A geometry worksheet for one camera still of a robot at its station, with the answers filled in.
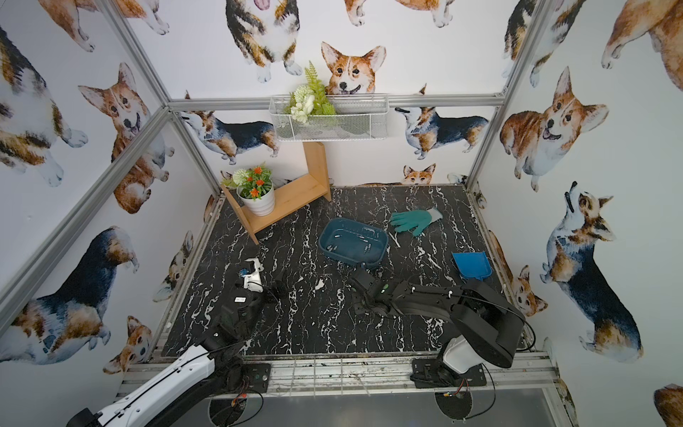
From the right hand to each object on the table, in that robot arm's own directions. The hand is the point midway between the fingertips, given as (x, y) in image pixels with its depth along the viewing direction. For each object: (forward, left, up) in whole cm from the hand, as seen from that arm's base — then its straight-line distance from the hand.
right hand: (361, 293), depth 87 cm
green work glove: (+32, -23, -2) cm, 40 cm away
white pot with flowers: (+30, +36, +19) cm, 51 cm away
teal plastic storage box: (+22, +4, -3) cm, 23 cm away
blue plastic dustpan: (+11, -40, -2) cm, 42 cm away
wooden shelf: (+42, +30, +3) cm, 51 cm away
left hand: (+4, +27, +11) cm, 30 cm away
